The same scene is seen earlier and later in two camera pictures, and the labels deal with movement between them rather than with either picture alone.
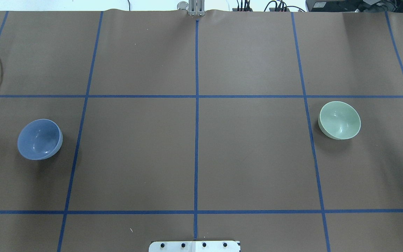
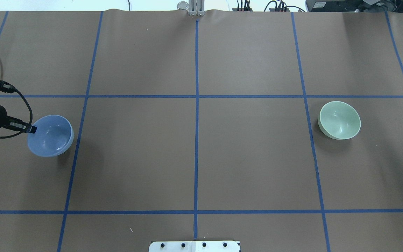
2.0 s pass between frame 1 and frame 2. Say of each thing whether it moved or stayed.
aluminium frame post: stayed
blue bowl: moved
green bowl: stayed
